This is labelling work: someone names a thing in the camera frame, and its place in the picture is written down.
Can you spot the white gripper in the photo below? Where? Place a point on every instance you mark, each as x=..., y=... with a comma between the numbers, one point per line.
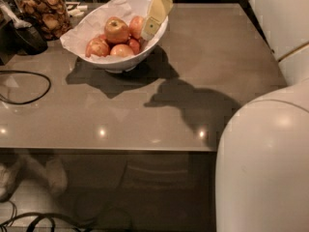
x=158, y=10

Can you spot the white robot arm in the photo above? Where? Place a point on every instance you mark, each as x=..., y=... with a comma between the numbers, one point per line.
x=262, y=166

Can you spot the right rear red apple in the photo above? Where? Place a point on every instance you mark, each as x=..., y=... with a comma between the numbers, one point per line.
x=135, y=26

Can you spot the small red apple right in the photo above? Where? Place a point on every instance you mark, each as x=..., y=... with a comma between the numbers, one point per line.
x=134, y=45

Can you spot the front centre yellow apple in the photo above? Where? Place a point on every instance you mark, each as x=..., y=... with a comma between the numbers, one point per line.
x=121, y=50

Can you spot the left front red apple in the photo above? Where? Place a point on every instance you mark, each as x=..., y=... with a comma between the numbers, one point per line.
x=98, y=47

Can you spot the white ceramic bowl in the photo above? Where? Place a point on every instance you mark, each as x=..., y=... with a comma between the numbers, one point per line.
x=116, y=36

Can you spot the white items behind bowl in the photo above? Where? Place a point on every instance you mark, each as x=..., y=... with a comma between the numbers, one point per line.
x=77, y=10

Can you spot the white paper liner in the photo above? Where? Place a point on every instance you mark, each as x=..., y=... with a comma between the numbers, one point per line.
x=92, y=25

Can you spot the glass jar of chips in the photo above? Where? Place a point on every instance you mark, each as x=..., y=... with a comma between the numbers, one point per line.
x=51, y=15

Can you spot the black round device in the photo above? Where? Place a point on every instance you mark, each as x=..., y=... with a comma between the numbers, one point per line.
x=30, y=40

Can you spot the white spoon handle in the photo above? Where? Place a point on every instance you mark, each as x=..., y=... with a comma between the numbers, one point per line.
x=18, y=23

